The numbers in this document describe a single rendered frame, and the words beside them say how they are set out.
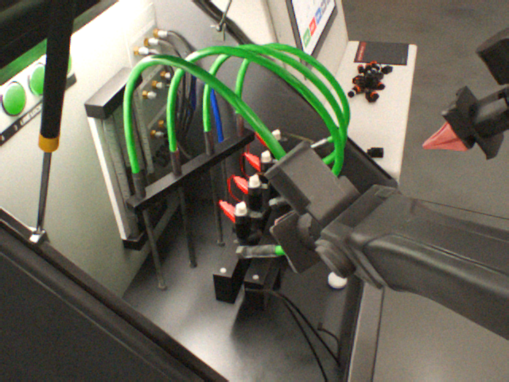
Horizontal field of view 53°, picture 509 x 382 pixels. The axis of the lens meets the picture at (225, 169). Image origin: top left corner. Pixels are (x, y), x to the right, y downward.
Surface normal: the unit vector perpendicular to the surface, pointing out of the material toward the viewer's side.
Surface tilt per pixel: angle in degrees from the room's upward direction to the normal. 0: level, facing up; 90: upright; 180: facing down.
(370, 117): 0
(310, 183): 46
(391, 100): 0
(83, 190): 90
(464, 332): 0
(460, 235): 41
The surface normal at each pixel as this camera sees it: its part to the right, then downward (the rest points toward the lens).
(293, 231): 0.15, -0.13
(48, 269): 0.58, -0.48
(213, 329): -0.07, -0.79
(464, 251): -0.62, -0.76
